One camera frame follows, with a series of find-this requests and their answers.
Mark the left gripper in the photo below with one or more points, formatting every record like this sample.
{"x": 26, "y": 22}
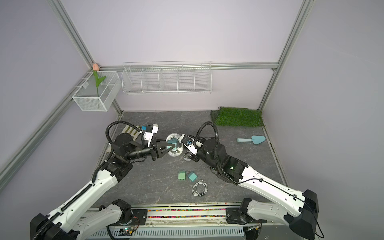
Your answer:
{"x": 155, "y": 151}

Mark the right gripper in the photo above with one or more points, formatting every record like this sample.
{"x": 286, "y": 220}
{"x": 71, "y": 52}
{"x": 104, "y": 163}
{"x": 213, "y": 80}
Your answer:
{"x": 194, "y": 157}

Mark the teal charger cube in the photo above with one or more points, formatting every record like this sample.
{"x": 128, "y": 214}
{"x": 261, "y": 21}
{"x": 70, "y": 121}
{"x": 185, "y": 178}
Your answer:
{"x": 175, "y": 144}
{"x": 192, "y": 176}

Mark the clear round pouch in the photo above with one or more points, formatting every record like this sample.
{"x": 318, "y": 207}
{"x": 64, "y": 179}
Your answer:
{"x": 180, "y": 150}

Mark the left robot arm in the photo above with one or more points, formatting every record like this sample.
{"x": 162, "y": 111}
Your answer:
{"x": 65, "y": 222}

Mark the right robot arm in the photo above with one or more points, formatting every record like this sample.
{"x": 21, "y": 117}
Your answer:
{"x": 301, "y": 208}

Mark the green charger cube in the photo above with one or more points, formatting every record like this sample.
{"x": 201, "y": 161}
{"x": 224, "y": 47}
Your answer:
{"x": 181, "y": 175}

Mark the beige work glove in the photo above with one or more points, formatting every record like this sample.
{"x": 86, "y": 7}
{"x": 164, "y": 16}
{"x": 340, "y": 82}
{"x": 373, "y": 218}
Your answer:
{"x": 130, "y": 130}

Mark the green artificial grass mat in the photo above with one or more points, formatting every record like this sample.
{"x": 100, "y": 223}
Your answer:
{"x": 237, "y": 117}

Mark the teal garden trowel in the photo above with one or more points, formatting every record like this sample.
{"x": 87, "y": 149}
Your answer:
{"x": 254, "y": 139}

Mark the white mesh box basket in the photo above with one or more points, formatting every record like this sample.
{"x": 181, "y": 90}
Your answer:
{"x": 86, "y": 95}

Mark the artificial pink tulip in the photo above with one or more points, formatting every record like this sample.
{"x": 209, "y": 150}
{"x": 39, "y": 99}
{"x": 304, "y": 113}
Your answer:
{"x": 98, "y": 80}

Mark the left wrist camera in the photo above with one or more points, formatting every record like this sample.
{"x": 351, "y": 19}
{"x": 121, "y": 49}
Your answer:
{"x": 149, "y": 131}

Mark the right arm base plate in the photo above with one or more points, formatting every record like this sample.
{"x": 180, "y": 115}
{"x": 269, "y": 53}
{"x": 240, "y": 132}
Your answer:
{"x": 240, "y": 216}

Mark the white wire shelf basket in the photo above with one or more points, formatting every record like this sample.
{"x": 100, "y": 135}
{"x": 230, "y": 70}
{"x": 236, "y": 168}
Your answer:
{"x": 167, "y": 77}

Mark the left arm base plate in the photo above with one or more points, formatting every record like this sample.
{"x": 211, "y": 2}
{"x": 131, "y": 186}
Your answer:
{"x": 136, "y": 216}

